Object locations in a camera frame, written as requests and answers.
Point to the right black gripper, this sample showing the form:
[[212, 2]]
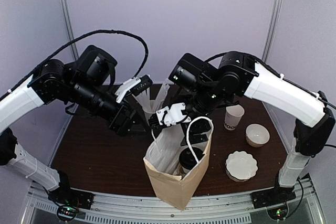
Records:
[[203, 126]]

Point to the aluminium front rail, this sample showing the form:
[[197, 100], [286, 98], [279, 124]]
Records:
[[229, 208]]

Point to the brown paper bag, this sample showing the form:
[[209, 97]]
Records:
[[171, 182]]

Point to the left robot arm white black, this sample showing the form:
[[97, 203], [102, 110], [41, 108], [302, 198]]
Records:
[[77, 82]]

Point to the white paper coffee cup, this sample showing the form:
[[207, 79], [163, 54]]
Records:
[[187, 163]]

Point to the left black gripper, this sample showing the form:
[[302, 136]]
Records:
[[122, 126]]

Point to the white scalloped dish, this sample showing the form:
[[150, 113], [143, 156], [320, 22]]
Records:
[[241, 166]]

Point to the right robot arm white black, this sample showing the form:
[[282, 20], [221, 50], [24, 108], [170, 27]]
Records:
[[241, 74]]

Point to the white round bowl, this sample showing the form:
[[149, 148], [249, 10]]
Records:
[[257, 135]]

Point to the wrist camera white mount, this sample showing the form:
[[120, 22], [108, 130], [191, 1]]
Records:
[[169, 116], [134, 85]]

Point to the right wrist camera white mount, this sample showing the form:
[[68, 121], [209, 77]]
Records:
[[169, 116]]

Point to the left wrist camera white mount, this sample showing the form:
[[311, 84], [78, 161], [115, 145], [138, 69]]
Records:
[[134, 85]]

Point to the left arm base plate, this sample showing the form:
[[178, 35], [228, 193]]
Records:
[[74, 198]]

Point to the left aluminium corner post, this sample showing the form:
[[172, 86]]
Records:
[[66, 15]]

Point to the white cup holding straws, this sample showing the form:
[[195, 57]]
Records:
[[148, 113]]

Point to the black plastic cup lid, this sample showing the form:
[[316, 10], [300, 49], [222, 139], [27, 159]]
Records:
[[190, 158]]

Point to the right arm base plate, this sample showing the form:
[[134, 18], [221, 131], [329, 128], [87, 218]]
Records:
[[273, 196]]

